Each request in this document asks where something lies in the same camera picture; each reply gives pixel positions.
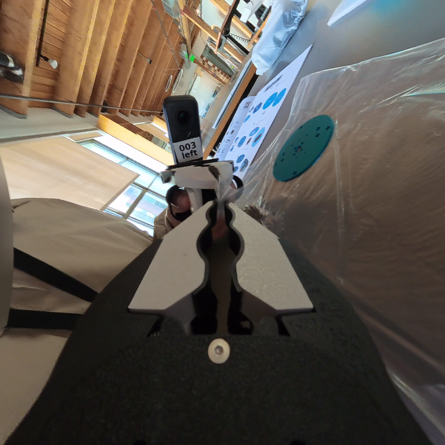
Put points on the white printed instruction sheet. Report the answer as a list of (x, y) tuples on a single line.
[(295, 66)]

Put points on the teal round metal plate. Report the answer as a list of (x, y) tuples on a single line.
[(288, 170)]

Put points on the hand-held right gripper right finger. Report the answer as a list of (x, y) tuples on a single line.
[(274, 278)]

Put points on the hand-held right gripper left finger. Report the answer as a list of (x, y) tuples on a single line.
[(167, 278)]

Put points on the large clear plastic bag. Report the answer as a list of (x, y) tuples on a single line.
[(382, 208)]

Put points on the person's beige jacket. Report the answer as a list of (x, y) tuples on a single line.
[(69, 236)]

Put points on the green exit sign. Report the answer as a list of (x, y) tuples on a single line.
[(187, 57)]

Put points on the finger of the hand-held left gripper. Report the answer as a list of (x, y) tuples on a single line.
[(226, 172), (193, 178)]

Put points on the white plastic bag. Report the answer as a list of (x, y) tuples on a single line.
[(274, 41)]

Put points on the person's left hand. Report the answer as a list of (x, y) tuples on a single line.
[(179, 203)]

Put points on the person's left forearm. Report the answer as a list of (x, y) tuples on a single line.
[(161, 226)]

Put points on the large window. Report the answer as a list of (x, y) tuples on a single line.
[(139, 201)]

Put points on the ceiling pipes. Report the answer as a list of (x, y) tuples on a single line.
[(10, 67)]

